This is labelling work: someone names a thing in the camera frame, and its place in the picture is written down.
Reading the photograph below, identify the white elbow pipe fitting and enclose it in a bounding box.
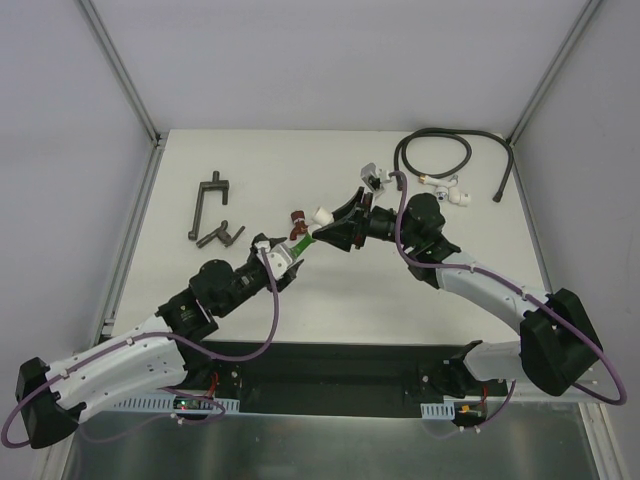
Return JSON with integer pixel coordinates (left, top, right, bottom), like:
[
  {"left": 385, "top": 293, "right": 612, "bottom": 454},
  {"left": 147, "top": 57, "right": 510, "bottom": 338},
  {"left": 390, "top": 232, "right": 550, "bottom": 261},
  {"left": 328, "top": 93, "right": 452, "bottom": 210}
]
[{"left": 311, "top": 206, "right": 334, "bottom": 228}]

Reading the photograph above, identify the green plastic faucet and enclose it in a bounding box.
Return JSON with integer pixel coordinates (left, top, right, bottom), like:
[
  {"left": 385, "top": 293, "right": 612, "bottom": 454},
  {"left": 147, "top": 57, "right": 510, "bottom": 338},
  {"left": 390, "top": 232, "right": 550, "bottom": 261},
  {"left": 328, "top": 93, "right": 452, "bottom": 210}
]
[{"left": 289, "top": 234, "right": 315, "bottom": 261}]

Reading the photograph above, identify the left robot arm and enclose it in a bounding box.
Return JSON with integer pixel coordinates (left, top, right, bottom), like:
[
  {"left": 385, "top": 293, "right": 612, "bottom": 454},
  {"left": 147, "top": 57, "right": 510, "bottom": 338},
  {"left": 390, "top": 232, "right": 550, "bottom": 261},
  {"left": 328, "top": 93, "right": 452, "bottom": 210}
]
[{"left": 1, "top": 234, "right": 313, "bottom": 449}]

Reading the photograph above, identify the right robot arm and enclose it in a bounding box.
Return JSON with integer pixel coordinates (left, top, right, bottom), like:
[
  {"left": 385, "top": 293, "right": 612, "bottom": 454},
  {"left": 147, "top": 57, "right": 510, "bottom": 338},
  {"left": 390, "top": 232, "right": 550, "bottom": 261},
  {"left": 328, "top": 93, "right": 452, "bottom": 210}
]
[{"left": 310, "top": 190, "right": 604, "bottom": 397}]

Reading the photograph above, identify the brown plastic faucet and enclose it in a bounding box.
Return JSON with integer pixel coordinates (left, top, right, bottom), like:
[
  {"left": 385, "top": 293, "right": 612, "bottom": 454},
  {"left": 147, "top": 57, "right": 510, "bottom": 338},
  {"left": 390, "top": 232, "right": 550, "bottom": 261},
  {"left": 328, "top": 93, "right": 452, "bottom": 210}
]
[{"left": 289, "top": 210, "right": 308, "bottom": 241}]

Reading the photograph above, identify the grey metal faucet fixture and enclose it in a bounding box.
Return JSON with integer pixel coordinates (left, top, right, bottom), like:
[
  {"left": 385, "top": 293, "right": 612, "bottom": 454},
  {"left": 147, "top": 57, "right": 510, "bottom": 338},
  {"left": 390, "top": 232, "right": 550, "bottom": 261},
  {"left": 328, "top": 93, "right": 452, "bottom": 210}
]
[{"left": 196, "top": 220, "right": 245, "bottom": 249}]

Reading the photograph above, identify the white faucet with blue cap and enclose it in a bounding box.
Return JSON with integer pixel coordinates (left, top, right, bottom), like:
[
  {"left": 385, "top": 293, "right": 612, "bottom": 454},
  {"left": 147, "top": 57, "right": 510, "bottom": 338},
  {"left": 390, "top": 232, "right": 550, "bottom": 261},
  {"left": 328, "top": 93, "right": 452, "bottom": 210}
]
[{"left": 419, "top": 174, "right": 471, "bottom": 207}]

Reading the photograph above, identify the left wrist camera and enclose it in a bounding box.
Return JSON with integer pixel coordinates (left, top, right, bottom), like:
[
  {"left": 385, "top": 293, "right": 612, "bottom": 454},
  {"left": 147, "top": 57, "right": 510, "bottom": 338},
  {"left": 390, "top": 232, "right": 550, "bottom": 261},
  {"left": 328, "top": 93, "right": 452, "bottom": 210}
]
[{"left": 254, "top": 240, "right": 298, "bottom": 279}]

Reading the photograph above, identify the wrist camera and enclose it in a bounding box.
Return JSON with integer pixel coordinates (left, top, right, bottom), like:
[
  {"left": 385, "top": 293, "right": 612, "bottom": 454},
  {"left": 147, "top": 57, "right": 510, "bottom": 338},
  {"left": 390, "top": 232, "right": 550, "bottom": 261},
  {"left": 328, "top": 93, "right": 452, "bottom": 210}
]
[
  {"left": 360, "top": 162, "right": 394, "bottom": 197},
  {"left": 254, "top": 240, "right": 298, "bottom": 279}
]

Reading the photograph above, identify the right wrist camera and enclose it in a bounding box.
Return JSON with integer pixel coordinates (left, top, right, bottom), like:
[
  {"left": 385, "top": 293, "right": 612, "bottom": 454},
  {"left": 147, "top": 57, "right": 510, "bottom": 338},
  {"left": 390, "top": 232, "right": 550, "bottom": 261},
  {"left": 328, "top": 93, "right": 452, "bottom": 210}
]
[{"left": 360, "top": 162, "right": 394, "bottom": 197}]

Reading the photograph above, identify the aluminium frame rail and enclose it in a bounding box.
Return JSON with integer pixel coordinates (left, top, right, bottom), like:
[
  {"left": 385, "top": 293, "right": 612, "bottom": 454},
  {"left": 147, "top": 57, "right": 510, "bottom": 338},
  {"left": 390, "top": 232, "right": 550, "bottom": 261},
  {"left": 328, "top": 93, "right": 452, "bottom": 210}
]
[{"left": 62, "top": 351, "right": 601, "bottom": 401}]

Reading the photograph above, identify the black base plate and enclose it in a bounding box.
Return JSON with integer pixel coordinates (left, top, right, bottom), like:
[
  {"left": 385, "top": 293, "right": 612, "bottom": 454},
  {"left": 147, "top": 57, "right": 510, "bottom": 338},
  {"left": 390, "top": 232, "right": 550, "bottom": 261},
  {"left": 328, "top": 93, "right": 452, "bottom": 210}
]
[{"left": 173, "top": 342, "right": 507, "bottom": 418}]

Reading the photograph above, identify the grey metal faucet bracket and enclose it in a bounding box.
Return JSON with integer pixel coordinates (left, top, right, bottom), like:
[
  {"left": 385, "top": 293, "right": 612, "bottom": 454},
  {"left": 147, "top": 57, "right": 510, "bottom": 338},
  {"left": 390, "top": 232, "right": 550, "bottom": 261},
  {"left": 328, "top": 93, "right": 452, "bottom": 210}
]
[{"left": 187, "top": 170, "right": 232, "bottom": 240}]

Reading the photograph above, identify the dark grey flexible hose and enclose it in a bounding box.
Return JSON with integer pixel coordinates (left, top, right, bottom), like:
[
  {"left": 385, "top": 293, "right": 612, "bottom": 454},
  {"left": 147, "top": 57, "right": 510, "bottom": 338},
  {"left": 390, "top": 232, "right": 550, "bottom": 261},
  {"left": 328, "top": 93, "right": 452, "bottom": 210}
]
[{"left": 393, "top": 127, "right": 516, "bottom": 204}]

